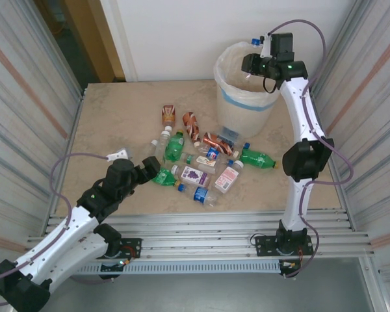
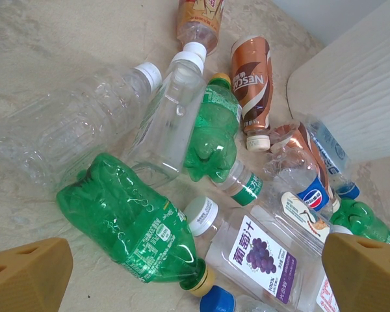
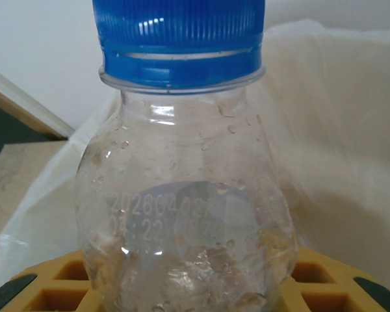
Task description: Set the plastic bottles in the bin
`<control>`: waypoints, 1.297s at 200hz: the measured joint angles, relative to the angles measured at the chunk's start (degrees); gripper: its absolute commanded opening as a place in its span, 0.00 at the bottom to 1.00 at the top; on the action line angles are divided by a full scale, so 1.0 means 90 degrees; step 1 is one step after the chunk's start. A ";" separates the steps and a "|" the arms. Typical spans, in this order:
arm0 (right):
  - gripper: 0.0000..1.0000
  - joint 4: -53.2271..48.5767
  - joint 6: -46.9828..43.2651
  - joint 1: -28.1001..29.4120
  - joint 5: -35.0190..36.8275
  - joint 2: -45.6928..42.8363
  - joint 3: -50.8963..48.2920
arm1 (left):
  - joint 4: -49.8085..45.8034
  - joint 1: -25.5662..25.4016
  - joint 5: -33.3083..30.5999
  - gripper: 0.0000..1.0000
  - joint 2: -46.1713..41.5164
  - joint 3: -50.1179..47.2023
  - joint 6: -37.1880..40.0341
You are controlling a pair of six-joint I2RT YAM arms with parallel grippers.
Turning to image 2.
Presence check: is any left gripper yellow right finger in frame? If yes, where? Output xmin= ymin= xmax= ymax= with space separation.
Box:
xmin=321 ymin=231 xmax=390 ymax=312

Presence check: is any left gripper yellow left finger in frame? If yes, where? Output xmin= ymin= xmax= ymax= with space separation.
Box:
xmin=0 ymin=236 xmax=74 ymax=312

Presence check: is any clear bottle red text label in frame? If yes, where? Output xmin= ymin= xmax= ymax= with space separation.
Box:
xmin=314 ymin=274 xmax=341 ymax=312

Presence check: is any small green soda bottle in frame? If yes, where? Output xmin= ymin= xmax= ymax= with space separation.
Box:
xmin=329 ymin=197 xmax=390 ymax=247
xmin=139 ymin=72 xmax=244 ymax=182

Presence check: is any clear bottle crane label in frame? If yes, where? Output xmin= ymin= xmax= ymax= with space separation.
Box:
xmin=280 ymin=190 xmax=355 ymax=244

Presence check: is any clear grape juice bottle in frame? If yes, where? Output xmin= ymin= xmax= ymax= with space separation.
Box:
xmin=183 ymin=196 xmax=332 ymax=312

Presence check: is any large green soda bottle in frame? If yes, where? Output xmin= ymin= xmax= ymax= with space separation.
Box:
xmin=56 ymin=151 xmax=216 ymax=298

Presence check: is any blue label water bottle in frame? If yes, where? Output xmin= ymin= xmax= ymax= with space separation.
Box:
xmin=304 ymin=113 xmax=361 ymax=201

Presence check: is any crushed brown Nescafe bottle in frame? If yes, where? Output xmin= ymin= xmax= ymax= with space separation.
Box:
xmin=268 ymin=120 xmax=341 ymax=211

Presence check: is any clear bottle green band label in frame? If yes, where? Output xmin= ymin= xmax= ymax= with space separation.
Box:
xmin=213 ymin=158 xmax=265 ymax=207

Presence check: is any clear bottle blue cap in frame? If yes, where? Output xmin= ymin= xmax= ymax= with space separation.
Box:
xmin=199 ymin=285 xmax=282 ymax=312

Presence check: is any large clear unlabelled bottle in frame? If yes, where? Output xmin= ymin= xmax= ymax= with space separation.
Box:
xmin=0 ymin=62 xmax=163 ymax=192

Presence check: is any square clear unlabelled bottle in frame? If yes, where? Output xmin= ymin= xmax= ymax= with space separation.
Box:
xmin=125 ymin=51 xmax=208 ymax=188

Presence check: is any brown Nescafe coffee bottle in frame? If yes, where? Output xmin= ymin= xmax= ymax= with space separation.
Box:
xmin=230 ymin=34 xmax=274 ymax=153

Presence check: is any orange label clear bottle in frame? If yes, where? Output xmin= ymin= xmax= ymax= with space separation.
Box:
xmin=176 ymin=0 xmax=227 ymax=59

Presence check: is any white round waste bin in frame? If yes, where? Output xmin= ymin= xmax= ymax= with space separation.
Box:
xmin=286 ymin=0 xmax=390 ymax=164

